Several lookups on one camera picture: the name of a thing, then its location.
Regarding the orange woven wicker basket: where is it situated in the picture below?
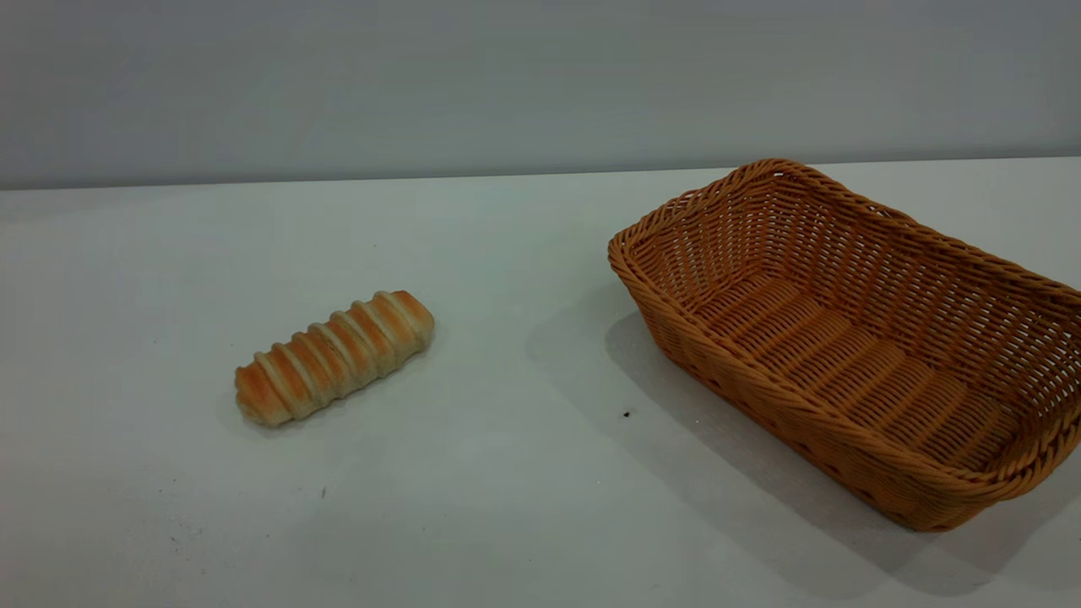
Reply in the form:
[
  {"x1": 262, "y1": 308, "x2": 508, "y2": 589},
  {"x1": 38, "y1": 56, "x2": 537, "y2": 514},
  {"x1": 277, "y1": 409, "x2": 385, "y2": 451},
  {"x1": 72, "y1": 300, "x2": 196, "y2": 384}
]
[{"x1": 607, "y1": 158, "x2": 1081, "y2": 533}]

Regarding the striped orange bread roll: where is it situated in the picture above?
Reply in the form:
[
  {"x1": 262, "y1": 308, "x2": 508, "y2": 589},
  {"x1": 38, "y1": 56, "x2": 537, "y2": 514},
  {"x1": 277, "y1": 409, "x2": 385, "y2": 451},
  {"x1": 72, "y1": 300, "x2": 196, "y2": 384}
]
[{"x1": 234, "y1": 290, "x2": 436, "y2": 428}]

